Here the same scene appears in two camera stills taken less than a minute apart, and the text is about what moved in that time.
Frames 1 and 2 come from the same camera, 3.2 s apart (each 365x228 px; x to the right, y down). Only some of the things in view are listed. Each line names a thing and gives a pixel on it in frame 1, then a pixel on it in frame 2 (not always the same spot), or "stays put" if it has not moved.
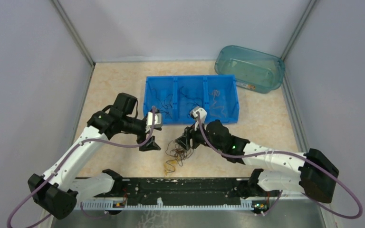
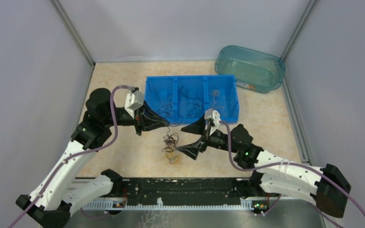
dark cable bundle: [179, 154] to [170, 142]
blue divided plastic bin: [174, 97] stays put
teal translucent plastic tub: [262, 73] stays put
